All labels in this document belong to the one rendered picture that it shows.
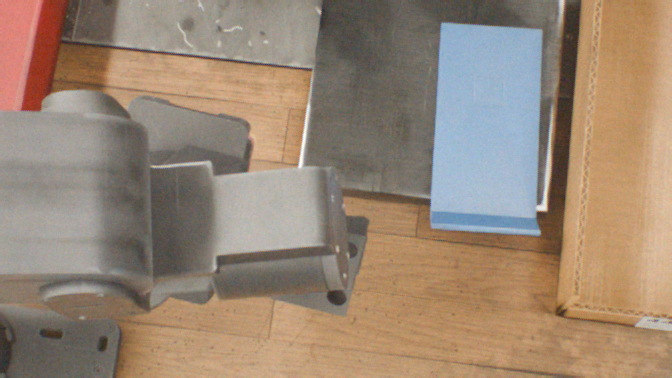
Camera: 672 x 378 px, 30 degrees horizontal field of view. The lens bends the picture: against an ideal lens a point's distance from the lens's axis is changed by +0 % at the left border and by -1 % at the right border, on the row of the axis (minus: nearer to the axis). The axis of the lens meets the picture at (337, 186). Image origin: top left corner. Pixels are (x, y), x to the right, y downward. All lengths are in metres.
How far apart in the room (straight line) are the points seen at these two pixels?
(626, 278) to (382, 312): 0.17
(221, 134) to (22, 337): 0.26
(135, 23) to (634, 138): 0.36
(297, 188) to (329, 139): 0.32
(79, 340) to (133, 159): 0.35
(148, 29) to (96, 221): 0.43
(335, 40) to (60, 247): 0.43
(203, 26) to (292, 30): 0.06
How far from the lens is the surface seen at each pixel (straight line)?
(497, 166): 0.86
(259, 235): 0.55
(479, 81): 0.88
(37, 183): 0.51
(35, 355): 0.87
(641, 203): 0.89
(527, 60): 0.89
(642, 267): 0.88
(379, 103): 0.88
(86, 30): 0.94
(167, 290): 0.58
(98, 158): 0.52
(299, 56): 0.91
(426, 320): 0.86
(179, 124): 0.68
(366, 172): 0.86
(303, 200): 0.55
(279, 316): 0.86
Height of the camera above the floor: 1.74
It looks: 74 degrees down
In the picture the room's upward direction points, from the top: 3 degrees counter-clockwise
